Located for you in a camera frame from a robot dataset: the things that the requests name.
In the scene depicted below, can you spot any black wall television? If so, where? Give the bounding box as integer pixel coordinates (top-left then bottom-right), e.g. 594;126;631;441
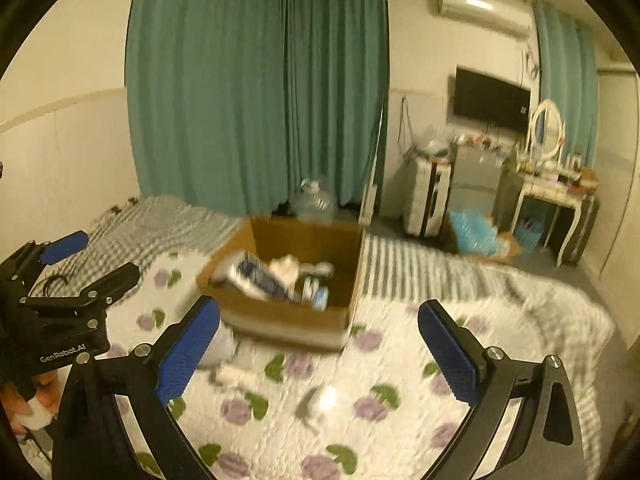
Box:
453;65;532;134

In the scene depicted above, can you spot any narrow teal curtain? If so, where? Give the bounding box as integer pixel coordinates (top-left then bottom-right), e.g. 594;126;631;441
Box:
531;0;599;171

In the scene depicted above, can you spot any brown cardboard box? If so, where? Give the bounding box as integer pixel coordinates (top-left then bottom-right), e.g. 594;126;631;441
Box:
196;216;367;352

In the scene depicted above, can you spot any person's left hand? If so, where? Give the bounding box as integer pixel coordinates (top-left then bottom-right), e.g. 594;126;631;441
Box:
0;372;64;441

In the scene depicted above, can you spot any white soft cloth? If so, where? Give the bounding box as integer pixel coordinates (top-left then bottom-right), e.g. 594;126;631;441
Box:
269;255;336;283

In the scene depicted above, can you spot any wide teal curtain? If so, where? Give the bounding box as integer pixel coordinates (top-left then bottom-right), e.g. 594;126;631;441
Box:
125;0;392;217

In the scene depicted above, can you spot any white oval vanity mirror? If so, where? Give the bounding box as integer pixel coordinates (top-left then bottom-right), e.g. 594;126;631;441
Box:
528;99;567;162

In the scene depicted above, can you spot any white striped suitcase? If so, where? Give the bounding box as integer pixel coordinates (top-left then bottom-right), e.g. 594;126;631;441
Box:
404;152;452;237

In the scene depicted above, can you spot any row of cosmetic bottles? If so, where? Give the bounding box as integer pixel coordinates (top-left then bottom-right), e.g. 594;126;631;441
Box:
517;152;597;187

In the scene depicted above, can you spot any floral quilt bed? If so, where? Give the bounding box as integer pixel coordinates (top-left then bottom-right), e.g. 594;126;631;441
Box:
30;194;619;466

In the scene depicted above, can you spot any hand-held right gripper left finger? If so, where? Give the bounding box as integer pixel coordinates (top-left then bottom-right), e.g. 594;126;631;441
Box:
52;295;221;480

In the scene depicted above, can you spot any white floral blanket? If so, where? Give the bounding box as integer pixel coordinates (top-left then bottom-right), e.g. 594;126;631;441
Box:
95;249;603;480

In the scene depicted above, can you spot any white dressing table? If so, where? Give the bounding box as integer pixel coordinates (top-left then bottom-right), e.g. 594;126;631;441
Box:
504;154;598;267

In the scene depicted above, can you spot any white sock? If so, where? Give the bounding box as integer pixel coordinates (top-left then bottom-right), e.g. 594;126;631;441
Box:
214;364;257;392

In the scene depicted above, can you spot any white soft bundle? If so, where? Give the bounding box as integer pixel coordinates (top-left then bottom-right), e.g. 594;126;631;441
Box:
299;385;342;427

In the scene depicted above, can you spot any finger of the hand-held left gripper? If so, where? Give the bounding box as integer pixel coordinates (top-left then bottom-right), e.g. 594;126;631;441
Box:
74;262;141;312
39;230;90;267

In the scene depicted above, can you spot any blue white packet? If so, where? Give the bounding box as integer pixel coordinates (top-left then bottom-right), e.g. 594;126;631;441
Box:
232;251;302;303

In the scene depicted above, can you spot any grey cabinet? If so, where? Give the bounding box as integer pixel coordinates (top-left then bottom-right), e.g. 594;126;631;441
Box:
447;141;507;222

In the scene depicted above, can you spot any white soft pouch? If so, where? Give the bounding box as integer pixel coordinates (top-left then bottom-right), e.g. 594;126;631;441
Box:
199;324;237;367

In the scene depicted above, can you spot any blue plastic basket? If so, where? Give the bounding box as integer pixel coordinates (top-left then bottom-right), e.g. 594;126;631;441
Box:
515;216;547;257

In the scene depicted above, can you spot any white air conditioner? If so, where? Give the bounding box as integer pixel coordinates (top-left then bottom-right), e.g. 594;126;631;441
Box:
434;0;534;40

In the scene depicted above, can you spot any small blue white pack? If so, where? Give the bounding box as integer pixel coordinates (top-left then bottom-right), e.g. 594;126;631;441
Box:
301;279;330;312

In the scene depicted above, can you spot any clear plastic water jug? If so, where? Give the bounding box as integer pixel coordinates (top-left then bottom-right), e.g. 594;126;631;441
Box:
290;178;339;225

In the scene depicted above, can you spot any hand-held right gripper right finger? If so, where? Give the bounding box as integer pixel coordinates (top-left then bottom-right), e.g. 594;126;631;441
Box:
418;299;584;480

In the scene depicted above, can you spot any clear plastic bag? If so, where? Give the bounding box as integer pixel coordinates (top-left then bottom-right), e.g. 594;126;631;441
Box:
411;126;457;159

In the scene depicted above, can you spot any white wardrobe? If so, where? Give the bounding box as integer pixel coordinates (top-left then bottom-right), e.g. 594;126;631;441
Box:
594;64;640;283

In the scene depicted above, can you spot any blue plastic bag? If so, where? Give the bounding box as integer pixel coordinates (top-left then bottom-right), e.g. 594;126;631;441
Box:
449;209;502;257

